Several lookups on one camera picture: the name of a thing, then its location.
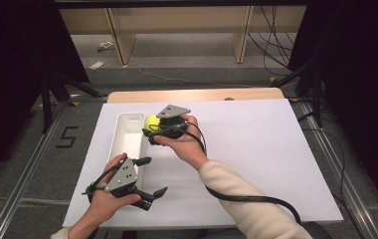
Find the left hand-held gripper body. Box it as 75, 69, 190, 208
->
103, 157, 141, 199

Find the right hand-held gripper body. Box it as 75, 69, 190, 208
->
156, 105, 192, 139

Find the yellow tennis ball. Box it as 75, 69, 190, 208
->
143, 114, 162, 133

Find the white plastic bin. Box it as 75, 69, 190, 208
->
105, 112, 148, 210

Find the person's right hand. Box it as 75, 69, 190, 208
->
152, 114, 210, 172

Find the person's left hand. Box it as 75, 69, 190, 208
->
87, 152, 142, 224

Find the white foam board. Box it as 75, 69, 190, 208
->
62, 98, 344, 229

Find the white paper slip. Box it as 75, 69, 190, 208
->
89, 60, 106, 71

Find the small white packet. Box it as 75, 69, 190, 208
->
96, 40, 115, 53

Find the black tripod stand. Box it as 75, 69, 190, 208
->
39, 71, 109, 134
270, 62, 324, 127

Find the light wooden desk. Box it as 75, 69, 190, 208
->
59, 4, 308, 67

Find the black curtain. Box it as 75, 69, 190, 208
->
287, 0, 378, 211
0, 0, 91, 195

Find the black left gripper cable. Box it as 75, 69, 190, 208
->
81, 162, 125, 204

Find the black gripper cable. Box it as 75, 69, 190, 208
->
81, 162, 125, 204
148, 121, 303, 225

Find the thin white floor cable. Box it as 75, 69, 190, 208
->
136, 67, 252, 90

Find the metal floor rail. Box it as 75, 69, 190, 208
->
295, 100, 378, 239
0, 102, 72, 239

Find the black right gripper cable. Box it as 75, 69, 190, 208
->
148, 121, 303, 225

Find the bundle of black cables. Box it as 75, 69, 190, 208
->
247, 5, 298, 78

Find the black floor cable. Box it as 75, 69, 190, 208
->
297, 111, 348, 201

